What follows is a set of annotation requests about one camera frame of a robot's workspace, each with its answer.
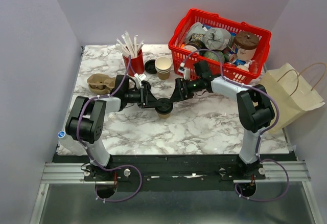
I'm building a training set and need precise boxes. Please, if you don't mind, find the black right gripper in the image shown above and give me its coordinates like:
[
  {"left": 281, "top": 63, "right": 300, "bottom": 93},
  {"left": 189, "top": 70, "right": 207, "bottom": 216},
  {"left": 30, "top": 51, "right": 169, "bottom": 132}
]
[{"left": 169, "top": 78, "right": 202, "bottom": 103}]

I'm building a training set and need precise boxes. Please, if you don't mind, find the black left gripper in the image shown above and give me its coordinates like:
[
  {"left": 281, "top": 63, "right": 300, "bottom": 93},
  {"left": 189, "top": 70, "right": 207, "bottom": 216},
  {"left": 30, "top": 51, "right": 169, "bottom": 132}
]
[{"left": 125, "top": 85, "right": 162, "bottom": 109}]

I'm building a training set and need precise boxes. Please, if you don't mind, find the black plastic cup lid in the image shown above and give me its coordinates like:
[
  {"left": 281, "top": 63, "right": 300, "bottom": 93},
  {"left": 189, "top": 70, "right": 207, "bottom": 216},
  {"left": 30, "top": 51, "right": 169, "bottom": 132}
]
[{"left": 155, "top": 98, "right": 173, "bottom": 115}]

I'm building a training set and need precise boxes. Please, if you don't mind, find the brown paper coffee cup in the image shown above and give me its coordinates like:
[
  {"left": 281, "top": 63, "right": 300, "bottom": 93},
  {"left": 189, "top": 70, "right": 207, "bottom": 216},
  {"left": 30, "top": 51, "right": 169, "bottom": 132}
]
[{"left": 157, "top": 113, "right": 171, "bottom": 119}]

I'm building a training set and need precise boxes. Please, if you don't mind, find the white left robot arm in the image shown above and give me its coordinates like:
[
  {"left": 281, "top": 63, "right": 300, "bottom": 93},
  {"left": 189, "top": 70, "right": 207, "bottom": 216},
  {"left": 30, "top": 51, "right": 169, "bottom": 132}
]
[{"left": 65, "top": 75, "right": 164, "bottom": 181}]

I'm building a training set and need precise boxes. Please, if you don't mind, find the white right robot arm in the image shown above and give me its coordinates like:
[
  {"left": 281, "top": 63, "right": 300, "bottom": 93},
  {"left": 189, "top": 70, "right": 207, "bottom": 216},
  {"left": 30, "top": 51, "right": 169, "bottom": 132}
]
[{"left": 170, "top": 61, "right": 275, "bottom": 179}]

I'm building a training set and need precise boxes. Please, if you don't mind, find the stack of paper cups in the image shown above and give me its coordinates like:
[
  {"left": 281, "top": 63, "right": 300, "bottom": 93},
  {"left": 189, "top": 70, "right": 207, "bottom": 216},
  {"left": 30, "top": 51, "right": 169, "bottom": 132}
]
[{"left": 155, "top": 57, "right": 172, "bottom": 80}]

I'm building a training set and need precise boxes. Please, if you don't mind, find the black lid near basket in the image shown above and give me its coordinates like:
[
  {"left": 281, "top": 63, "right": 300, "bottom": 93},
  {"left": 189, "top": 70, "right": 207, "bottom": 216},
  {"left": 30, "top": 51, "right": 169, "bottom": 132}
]
[{"left": 144, "top": 59, "right": 157, "bottom": 75}]

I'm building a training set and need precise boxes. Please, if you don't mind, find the red straw holder cup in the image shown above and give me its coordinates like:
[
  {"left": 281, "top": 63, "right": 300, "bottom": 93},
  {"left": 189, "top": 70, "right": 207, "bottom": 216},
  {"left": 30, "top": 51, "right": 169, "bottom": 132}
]
[{"left": 127, "top": 50, "right": 145, "bottom": 76}]

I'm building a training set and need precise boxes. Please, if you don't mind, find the green round melon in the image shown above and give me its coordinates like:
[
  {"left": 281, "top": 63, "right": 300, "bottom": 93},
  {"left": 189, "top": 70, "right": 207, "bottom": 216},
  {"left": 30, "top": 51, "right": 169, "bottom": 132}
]
[{"left": 202, "top": 50, "right": 225, "bottom": 63}]

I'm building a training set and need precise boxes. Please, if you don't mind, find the cardboard cup carrier tray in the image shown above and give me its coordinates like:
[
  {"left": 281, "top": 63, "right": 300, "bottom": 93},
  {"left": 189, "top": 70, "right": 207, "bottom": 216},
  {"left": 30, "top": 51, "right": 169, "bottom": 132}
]
[{"left": 87, "top": 73, "right": 115, "bottom": 95}]

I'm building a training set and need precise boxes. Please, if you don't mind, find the dark printed jar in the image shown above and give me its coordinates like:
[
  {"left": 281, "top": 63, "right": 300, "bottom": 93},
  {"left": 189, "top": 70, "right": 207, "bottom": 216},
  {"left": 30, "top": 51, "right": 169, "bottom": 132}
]
[{"left": 182, "top": 39, "right": 207, "bottom": 52}]

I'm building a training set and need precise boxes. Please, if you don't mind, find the white wrapped straws bundle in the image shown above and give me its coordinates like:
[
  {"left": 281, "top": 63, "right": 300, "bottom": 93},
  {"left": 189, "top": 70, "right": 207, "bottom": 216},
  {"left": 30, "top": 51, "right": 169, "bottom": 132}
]
[{"left": 115, "top": 31, "right": 144, "bottom": 58}]

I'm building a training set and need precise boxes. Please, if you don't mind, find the grey crumpled bag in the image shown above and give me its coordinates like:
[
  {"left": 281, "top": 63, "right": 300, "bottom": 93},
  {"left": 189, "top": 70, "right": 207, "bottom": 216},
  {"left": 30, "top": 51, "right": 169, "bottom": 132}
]
[{"left": 202, "top": 28, "right": 231, "bottom": 51}]

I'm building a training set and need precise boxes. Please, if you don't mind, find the red plastic shopping basket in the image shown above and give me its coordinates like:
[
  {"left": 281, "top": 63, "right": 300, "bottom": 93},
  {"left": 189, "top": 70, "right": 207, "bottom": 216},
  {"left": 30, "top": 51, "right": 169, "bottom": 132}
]
[{"left": 168, "top": 8, "right": 272, "bottom": 85}]

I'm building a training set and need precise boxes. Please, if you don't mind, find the brown lidded round container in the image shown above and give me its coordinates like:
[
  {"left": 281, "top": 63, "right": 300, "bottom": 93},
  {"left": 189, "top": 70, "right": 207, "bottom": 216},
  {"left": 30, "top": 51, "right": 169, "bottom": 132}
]
[{"left": 233, "top": 31, "right": 260, "bottom": 61}]

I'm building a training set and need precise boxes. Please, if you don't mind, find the clear plastic water bottle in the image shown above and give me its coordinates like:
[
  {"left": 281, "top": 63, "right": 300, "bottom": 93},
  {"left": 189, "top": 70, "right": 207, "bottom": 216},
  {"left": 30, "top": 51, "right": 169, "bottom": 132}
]
[{"left": 57, "top": 130, "right": 85, "bottom": 156}]

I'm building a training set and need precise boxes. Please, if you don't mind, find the beige paper bag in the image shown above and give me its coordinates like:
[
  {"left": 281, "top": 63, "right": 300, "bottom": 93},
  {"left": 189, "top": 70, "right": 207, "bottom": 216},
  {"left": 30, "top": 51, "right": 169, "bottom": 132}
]
[{"left": 259, "top": 63, "right": 325, "bottom": 134}]

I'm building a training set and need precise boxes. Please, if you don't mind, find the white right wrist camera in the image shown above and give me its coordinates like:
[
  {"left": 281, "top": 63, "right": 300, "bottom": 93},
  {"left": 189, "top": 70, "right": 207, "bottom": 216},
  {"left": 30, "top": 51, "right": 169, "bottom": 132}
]
[{"left": 178, "top": 62, "right": 191, "bottom": 80}]

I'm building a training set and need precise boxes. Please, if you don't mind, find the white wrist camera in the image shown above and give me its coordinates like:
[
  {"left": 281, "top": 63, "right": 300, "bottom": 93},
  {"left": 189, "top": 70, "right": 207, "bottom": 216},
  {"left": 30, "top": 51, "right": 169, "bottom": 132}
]
[
  {"left": 178, "top": 62, "right": 191, "bottom": 80},
  {"left": 134, "top": 73, "right": 147, "bottom": 88}
]

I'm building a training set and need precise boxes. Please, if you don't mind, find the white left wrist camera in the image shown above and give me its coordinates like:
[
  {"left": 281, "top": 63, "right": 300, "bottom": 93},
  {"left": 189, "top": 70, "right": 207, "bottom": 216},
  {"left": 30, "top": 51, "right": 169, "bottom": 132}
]
[{"left": 134, "top": 73, "right": 147, "bottom": 88}]

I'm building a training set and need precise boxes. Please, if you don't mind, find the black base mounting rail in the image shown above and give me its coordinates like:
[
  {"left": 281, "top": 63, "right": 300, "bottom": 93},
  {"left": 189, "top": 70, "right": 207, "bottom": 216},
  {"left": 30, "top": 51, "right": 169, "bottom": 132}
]
[{"left": 52, "top": 153, "right": 284, "bottom": 193}]

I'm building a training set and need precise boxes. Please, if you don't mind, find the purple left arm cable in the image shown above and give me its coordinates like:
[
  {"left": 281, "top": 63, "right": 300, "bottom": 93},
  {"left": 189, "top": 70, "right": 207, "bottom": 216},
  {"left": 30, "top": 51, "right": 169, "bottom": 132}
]
[{"left": 76, "top": 54, "right": 143, "bottom": 204}]

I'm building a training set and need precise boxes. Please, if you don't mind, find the aluminium frame rail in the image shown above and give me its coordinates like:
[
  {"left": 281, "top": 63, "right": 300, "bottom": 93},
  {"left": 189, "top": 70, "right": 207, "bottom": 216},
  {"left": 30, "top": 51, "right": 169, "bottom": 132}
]
[{"left": 41, "top": 161, "right": 311, "bottom": 185}]

